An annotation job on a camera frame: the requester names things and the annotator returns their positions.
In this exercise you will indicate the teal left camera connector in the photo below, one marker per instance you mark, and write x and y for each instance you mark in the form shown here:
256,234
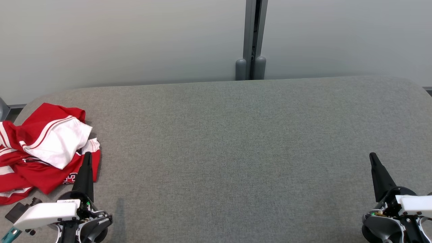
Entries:
11,233

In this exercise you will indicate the grey rounded post foot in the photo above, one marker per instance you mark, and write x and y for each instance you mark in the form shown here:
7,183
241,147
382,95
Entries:
241,69
260,67

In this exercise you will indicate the red white striped shorts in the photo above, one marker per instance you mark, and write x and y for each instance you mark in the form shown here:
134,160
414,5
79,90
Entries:
47,179

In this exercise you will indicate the grey partition post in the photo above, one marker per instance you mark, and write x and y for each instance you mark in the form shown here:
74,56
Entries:
249,33

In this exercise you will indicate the grey partition support leg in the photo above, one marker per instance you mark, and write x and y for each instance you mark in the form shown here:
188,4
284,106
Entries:
3,109

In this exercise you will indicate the red white jersey shirt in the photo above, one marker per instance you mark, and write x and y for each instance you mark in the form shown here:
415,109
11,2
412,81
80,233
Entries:
57,141

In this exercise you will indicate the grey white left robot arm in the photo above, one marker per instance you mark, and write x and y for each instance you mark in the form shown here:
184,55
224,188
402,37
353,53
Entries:
96,226

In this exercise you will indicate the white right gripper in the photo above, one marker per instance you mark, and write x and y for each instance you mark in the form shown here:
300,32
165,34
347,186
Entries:
415,204

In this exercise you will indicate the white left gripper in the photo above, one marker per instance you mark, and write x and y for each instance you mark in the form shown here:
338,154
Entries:
47,212

